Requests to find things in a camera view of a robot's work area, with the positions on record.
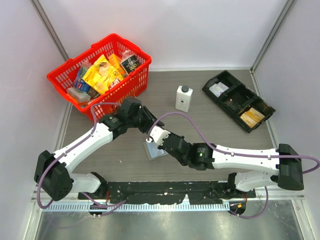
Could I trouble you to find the orange snack packet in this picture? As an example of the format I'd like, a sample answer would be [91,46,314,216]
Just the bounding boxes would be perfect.
[108,53,127,78]

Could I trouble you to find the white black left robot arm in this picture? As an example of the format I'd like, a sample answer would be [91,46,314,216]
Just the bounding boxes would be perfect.
[34,97,170,201]

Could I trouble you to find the white slotted cable duct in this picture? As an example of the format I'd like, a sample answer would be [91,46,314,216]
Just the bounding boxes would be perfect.
[43,201,230,213]

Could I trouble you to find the gold cards stack in tray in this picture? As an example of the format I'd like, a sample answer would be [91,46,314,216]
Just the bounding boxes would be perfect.
[240,107,265,128]

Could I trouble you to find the white bottle grey cap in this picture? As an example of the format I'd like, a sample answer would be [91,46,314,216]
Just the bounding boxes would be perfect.
[175,85,193,113]

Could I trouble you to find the black labelled snack jar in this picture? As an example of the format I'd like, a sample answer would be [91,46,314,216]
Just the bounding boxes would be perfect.
[121,55,141,75]

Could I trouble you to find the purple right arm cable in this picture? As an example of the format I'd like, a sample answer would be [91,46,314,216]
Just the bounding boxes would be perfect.
[146,111,320,220]

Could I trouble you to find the silver cards in tray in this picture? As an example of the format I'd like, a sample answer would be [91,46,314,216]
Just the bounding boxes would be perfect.
[209,82,229,98]

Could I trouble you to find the black VIP cards in tray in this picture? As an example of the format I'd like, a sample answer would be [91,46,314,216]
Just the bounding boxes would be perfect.
[224,92,248,112]

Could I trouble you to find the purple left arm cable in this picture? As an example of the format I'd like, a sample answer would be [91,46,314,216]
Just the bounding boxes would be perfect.
[36,102,128,217]

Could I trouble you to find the grey leather card holder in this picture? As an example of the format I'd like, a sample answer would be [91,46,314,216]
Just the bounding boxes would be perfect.
[143,142,168,161]

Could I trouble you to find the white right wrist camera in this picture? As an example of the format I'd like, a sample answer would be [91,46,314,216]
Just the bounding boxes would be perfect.
[146,126,171,146]

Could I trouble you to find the red plastic shopping basket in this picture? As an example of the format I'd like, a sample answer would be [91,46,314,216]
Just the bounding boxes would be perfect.
[47,33,152,121]

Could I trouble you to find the blue snack box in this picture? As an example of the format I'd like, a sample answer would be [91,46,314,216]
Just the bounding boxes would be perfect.
[73,66,91,93]

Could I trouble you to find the black three-compartment card tray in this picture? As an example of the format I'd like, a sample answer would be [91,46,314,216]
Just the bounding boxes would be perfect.
[202,70,276,133]

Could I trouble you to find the yellow classic chips bag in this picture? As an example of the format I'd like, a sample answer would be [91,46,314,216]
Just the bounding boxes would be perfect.
[82,54,124,95]

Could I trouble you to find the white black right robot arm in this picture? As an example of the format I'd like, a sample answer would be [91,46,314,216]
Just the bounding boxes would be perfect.
[154,133,304,198]

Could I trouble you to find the clear wrapped pale package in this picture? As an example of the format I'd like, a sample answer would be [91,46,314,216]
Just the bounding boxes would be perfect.
[67,87,91,103]

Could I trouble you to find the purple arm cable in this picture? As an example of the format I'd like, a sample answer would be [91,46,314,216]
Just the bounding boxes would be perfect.
[146,111,320,220]
[36,102,128,217]

